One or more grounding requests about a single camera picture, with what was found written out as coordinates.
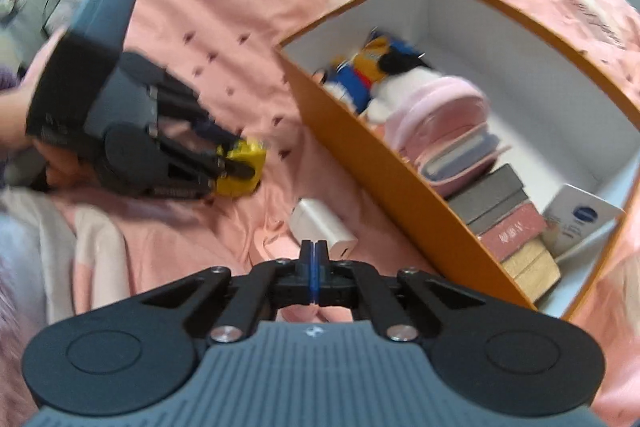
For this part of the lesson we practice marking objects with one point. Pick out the cream cloth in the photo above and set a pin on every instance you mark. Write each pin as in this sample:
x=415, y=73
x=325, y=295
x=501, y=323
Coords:
x=95, y=247

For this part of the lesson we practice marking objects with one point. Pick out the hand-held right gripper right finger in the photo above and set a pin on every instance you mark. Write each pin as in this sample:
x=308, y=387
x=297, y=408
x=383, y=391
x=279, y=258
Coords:
x=320, y=267

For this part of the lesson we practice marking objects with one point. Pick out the white power bank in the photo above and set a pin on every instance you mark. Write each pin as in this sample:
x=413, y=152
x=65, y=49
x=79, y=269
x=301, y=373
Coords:
x=320, y=222

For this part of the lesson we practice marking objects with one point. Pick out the person's left hand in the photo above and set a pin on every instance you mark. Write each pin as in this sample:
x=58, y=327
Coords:
x=12, y=122

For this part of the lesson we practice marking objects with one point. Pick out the white black orange plush toy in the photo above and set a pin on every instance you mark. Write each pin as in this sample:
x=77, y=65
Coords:
x=355, y=82

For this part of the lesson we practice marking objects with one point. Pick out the white box with blue circle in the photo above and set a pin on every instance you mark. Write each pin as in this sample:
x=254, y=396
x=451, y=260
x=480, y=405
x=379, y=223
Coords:
x=580, y=217

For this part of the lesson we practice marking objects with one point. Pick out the grey box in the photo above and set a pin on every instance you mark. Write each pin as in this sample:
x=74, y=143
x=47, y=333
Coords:
x=490, y=194

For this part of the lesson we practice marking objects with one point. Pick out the pink glitter box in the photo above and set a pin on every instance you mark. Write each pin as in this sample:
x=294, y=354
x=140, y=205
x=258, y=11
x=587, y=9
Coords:
x=510, y=232

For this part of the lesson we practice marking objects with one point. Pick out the orange cardboard box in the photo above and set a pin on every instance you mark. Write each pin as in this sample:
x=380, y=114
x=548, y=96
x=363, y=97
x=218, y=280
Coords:
x=380, y=207

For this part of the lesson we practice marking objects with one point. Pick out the pink fuzzy pouch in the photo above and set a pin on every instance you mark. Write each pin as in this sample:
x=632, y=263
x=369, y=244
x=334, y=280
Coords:
x=435, y=112

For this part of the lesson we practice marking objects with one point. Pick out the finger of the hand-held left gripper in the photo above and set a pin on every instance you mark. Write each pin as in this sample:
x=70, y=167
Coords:
x=210, y=130
x=235, y=169

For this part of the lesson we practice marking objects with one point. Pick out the pink printed blanket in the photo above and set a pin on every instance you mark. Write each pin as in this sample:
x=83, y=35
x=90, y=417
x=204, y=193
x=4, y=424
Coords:
x=225, y=7

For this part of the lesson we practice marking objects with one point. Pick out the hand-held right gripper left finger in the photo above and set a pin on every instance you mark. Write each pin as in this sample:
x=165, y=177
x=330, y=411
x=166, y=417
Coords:
x=306, y=267

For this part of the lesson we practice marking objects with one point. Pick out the small kraft cardboard box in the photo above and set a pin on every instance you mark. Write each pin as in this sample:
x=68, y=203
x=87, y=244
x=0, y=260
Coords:
x=532, y=269

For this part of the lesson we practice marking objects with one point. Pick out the yellow packet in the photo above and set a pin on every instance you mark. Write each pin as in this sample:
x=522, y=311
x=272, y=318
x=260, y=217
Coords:
x=245, y=149

